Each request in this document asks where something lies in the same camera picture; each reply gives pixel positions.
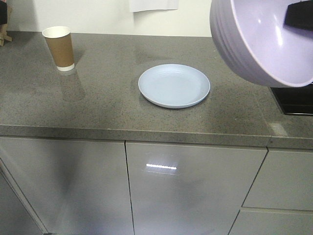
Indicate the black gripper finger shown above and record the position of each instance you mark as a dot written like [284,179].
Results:
[300,15]

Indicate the purple plastic bowl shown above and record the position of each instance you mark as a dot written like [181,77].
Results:
[252,39]

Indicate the light blue plate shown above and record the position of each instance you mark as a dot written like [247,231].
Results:
[174,86]

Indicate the brown paper cup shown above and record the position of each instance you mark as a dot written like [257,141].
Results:
[59,42]

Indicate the black induction cooktop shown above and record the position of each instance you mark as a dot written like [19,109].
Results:
[295,101]

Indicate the white paper sheet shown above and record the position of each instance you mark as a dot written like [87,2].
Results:
[147,5]

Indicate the grey drawer front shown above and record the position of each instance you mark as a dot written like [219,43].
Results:
[284,181]

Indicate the grey side cabinet door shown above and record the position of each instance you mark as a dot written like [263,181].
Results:
[187,189]

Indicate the grey left cabinet door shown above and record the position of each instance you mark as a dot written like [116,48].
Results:
[74,187]

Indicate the wooden folding dish rack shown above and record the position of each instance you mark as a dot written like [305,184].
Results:
[5,14]

